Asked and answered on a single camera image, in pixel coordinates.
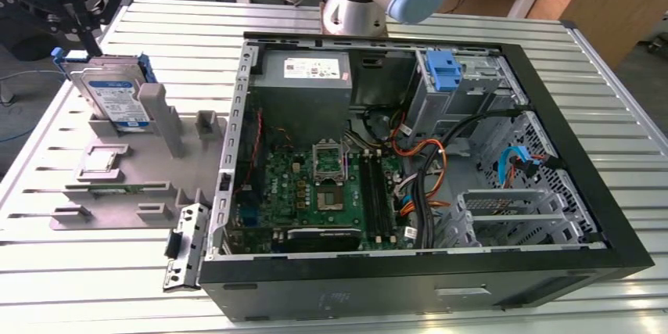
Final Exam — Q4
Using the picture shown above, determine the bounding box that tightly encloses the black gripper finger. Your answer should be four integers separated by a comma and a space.
82, 0, 129, 56
0, 0, 99, 56

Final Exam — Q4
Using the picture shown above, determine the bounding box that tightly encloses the hard disk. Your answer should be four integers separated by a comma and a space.
51, 47, 154, 131

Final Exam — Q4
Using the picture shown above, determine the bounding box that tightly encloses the blue data wire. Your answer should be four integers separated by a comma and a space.
498, 147, 523, 190

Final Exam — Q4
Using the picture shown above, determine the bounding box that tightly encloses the disk power wire black plug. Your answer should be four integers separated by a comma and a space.
509, 156, 563, 189

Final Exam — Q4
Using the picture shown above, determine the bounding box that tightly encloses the metal disk bay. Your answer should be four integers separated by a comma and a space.
454, 188, 591, 249

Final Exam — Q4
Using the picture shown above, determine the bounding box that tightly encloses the black round bin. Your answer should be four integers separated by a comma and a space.
10, 31, 61, 62

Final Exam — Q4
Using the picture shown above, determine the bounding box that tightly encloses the silver CPU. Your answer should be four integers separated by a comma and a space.
86, 152, 119, 171

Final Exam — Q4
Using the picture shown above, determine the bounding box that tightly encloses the grey parts rack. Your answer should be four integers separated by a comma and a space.
50, 83, 231, 230

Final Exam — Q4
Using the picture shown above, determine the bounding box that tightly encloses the grey power supply unit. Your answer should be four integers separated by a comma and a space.
249, 48, 355, 143

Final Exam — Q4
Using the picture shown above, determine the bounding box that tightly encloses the green RAM stick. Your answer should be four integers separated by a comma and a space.
89, 184, 146, 194

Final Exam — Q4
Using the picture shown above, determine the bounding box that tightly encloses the green motherboard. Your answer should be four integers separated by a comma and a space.
229, 145, 426, 253

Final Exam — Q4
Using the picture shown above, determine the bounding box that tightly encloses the metal socket cover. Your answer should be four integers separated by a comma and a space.
311, 142, 350, 185

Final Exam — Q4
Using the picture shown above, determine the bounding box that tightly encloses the blue plastic drive latch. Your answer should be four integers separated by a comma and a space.
426, 48, 465, 92

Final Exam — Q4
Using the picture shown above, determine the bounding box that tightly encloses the CPU socket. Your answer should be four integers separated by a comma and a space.
315, 184, 349, 212

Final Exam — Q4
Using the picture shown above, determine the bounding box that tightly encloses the black RAM slot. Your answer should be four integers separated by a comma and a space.
363, 149, 386, 244
374, 149, 399, 244

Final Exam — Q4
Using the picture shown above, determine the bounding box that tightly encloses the metal optical drive cage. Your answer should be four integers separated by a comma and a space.
407, 48, 529, 143

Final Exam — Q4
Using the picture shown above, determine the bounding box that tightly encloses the black graphics card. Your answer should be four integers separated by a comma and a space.
275, 225, 365, 253

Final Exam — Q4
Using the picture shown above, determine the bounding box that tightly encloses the black PC case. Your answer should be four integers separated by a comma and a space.
198, 30, 657, 321

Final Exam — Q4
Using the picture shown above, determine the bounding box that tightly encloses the wooden cabinet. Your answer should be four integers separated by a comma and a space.
531, 0, 668, 69

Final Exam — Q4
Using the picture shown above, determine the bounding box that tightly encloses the grey cable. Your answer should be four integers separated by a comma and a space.
0, 70, 67, 84

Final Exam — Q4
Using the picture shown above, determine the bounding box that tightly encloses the white post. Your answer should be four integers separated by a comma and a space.
0, 75, 18, 106

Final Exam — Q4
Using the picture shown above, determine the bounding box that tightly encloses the thin red wire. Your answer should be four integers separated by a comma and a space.
238, 109, 263, 194

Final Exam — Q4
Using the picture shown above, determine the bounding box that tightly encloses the grey yellow wire harness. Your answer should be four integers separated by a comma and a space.
345, 130, 391, 153

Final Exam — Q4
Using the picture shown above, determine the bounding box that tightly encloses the hinged grey metal bracket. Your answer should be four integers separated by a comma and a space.
162, 201, 211, 292

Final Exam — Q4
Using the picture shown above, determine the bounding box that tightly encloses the orange red yellow wire bundle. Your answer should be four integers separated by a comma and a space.
389, 124, 451, 217

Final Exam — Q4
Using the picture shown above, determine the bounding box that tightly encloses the black cable bundle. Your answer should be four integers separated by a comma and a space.
417, 109, 529, 249

